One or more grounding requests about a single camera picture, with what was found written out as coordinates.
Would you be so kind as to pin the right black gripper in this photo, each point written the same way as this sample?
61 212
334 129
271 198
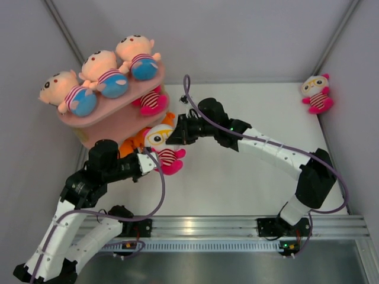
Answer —
182 136

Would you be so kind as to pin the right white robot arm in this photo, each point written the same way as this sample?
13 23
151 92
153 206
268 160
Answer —
311 170

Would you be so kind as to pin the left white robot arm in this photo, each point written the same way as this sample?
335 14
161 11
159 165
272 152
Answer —
55 260

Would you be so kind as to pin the boy plush red dot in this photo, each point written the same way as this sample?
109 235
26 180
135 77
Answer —
136 53

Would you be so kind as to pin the white pink plush face down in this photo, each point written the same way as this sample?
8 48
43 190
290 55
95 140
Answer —
152 103

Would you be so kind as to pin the orange plush toy middle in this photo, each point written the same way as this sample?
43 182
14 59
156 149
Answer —
133 143

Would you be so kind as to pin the white pink plush yellow glasses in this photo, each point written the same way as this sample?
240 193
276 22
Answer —
315 92

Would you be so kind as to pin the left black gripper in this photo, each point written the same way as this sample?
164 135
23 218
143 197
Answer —
134 155

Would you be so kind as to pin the boy plush black hair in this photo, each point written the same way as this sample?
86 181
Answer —
64 91

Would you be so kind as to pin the pink two-tier wooden shelf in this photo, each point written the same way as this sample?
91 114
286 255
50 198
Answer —
116 119

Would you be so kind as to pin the orange plush toy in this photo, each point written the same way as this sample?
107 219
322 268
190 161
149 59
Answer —
169 119
133 143

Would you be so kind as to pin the white slotted cable duct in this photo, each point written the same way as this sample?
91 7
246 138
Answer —
202 246

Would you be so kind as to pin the orange plush toy right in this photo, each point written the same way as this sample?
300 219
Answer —
169 119

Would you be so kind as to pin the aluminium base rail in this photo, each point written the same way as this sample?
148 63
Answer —
324 227

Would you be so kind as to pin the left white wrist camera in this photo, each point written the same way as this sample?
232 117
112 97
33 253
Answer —
147 162

